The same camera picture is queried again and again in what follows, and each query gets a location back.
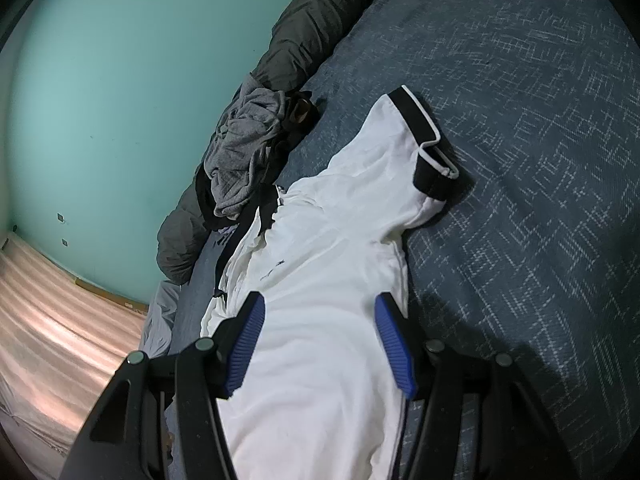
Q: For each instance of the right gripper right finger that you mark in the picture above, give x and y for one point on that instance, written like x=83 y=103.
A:
x=480 y=418

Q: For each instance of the white polo shirt black trim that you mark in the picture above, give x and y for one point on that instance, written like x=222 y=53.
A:
x=319 y=399

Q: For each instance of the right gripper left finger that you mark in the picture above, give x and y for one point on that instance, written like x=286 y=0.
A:
x=125 y=435

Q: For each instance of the pink curtain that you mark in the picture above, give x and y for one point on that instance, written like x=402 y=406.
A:
x=60 y=345

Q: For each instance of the wooden window frame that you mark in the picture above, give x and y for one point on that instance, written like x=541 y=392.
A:
x=121 y=301

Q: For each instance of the light grey pillow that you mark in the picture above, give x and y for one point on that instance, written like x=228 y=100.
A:
x=159 y=321

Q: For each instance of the black garment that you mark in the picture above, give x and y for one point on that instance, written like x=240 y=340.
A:
x=300 y=116

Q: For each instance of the grey crumpled garment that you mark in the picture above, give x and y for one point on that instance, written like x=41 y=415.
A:
x=237 y=155

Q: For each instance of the dark grey rolled duvet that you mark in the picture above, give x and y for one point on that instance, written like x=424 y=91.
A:
x=304 y=36

